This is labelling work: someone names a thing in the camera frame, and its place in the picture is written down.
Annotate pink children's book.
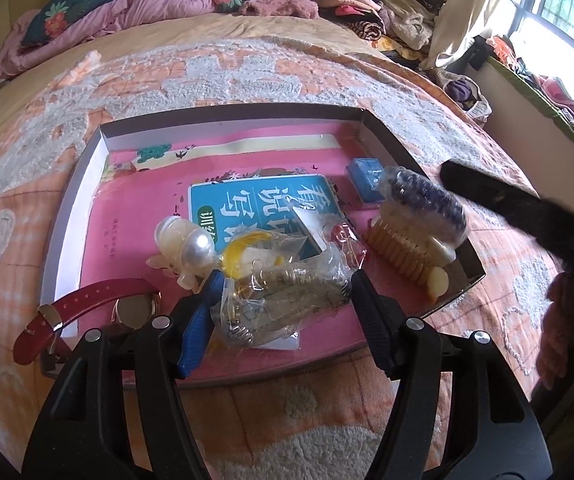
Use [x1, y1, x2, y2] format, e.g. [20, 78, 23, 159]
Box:
[77, 129, 419, 386]

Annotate clear bag of jewelry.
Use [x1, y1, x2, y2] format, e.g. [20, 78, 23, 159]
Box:
[322, 214, 367, 273]

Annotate dark floral pillow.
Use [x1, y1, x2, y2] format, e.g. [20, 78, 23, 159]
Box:
[21, 0, 113, 48]

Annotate pile of clothes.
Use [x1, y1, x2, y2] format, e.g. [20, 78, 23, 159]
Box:
[312, 0, 446, 68]

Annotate pearl flower hair clip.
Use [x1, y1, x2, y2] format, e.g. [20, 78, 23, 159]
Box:
[146, 216, 217, 292]

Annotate pink fluffy garment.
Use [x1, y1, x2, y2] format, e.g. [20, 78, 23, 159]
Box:
[236, 0, 319, 20]

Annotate dark beaded scrunchie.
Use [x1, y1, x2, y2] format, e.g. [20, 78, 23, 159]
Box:
[377, 166, 468, 247]

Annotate pink purple duvet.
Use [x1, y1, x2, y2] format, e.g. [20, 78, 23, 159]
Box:
[0, 0, 217, 84]

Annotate cream claw hair clip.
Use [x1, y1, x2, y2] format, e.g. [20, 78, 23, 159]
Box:
[379, 200, 455, 268]

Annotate red strap wristwatch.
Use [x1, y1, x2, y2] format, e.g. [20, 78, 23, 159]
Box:
[12, 278, 161, 373]

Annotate tan bed sheet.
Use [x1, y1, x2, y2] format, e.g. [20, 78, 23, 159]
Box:
[0, 8, 393, 122]

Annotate shallow cardboard box tray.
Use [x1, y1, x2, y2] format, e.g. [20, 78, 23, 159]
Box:
[38, 102, 487, 391]

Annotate clear bag with gold chain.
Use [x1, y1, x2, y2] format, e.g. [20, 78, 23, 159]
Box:
[211, 246, 354, 349]

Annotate small blue box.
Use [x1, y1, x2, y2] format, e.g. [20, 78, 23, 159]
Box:
[347, 157, 383, 204]

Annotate orange white patterned quilt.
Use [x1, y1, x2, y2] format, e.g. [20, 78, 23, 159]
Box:
[0, 34, 564, 480]

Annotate floral laundry bag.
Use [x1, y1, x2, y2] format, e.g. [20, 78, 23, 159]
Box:
[427, 68, 492, 126]

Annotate cream curtain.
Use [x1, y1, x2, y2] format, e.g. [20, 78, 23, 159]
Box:
[419, 0, 520, 70]

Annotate clothes on window sill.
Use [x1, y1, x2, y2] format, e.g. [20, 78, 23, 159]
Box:
[485, 36, 574, 144]

